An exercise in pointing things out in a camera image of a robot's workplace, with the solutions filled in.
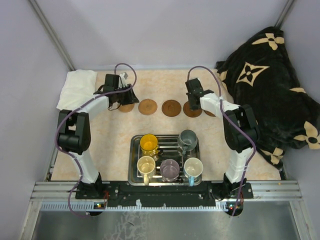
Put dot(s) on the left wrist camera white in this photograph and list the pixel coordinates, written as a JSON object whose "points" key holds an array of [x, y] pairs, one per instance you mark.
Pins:
{"points": [[123, 80]]}

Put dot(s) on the purple ceramic mug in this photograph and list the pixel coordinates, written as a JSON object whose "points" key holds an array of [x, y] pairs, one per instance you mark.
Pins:
{"points": [[169, 170]]}

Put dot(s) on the dark wooden coaster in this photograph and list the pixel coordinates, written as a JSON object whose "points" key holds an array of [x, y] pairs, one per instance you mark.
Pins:
{"points": [[191, 113], [209, 113], [171, 108]]}

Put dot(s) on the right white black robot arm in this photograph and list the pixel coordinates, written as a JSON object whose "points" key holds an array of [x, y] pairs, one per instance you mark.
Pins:
{"points": [[241, 130]]}

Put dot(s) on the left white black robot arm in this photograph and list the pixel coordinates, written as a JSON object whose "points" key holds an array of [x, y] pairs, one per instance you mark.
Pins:
{"points": [[74, 134]]}

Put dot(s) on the white mug blue handle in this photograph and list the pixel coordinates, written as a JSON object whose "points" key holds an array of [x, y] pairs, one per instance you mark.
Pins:
{"points": [[193, 168]]}

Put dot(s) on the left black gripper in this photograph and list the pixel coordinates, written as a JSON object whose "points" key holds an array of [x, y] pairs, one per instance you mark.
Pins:
{"points": [[132, 98]]}

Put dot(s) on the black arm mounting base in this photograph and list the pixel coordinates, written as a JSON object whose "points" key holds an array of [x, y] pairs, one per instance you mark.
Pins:
{"points": [[123, 194]]}

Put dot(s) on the black floral blanket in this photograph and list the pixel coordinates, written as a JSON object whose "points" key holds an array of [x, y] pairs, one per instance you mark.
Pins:
{"points": [[259, 74]]}

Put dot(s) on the white folded towel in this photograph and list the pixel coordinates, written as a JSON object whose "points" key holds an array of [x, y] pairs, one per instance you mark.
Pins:
{"points": [[78, 88]]}

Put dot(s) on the cream ceramic mug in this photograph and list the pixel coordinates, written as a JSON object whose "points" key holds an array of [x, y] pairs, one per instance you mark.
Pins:
{"points": [[146, 165]]}

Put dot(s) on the aluminium frame rail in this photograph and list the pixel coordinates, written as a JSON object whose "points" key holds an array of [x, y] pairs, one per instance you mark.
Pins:
{"points": [[59, 196]]}

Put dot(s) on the grey ceramic mug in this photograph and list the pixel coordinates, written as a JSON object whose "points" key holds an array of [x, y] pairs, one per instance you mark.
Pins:
{"points": [[187, 141]]}

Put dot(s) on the woven rattan coaster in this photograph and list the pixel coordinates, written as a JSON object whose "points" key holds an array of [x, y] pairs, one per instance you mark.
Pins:
{"points": [[147, 107], [126, 108]]}

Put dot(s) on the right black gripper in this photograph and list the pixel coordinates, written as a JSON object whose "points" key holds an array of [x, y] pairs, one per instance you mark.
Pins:
{"points": [[192, 107]]}

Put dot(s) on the yellow glass cup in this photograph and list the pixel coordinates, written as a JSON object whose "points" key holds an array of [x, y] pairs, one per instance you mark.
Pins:
{"points": [[149, 145]]}

